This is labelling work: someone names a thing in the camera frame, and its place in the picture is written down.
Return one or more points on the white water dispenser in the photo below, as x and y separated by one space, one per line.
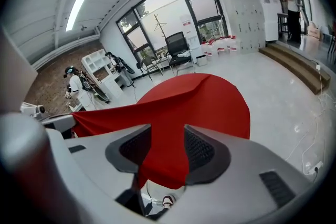
190 31

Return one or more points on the black framed window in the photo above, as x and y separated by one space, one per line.
168 5

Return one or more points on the white locker cabinet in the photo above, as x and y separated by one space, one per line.
244 15

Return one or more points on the group of water jugs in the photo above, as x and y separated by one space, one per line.
223 46

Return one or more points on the cardboard box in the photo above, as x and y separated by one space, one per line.
315 30

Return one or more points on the black office chair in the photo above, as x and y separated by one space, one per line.
176 46

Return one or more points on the long ceiling light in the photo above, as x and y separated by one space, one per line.
77 10

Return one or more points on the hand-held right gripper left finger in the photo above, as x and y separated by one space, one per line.
92 160

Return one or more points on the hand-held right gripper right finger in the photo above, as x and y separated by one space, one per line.
244 165

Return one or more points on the dark folding chair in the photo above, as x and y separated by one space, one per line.
148 64

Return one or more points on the red tablecloth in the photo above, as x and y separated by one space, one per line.
194 107

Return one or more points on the wooden coat rack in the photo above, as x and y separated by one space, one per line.
160 27

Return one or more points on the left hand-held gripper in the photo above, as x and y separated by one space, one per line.
59 123

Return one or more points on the brown wooden steps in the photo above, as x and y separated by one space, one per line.
294 64

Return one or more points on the white square bin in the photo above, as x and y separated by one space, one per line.
201 60

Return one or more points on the white shelf desk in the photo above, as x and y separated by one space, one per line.
101 70

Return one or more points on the person's red white shoe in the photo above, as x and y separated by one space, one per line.
168 201

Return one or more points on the white power strip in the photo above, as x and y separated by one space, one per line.
313 168

